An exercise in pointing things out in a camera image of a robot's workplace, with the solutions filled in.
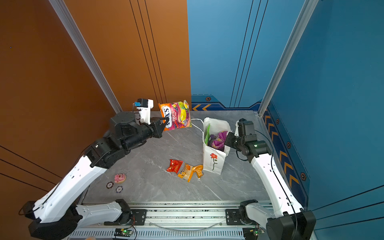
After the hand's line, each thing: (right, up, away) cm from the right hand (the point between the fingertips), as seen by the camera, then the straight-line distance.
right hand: (224, 138), depth 77 cm
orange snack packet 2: (-14, -20, +12) cm, 27 cm away
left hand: (-26, +10, -18) cm, 33 cm away
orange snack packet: (-21, -21, +10) cm, 31 cm away
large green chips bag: (-9, +1, +4) cm, 10 cm away
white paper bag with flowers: (-6, -11, -1) cm, 13 cm away
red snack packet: (-28, -18, +12) cm, 35 cm away
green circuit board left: (-49, -45, -7) cm, 66 cm away
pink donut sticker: (-58, -23, +6) cm, 63 cm away
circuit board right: (+11, -45, -7) cm, 47 cm away
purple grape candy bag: (-3, -3, +4) cm, 6 cm away
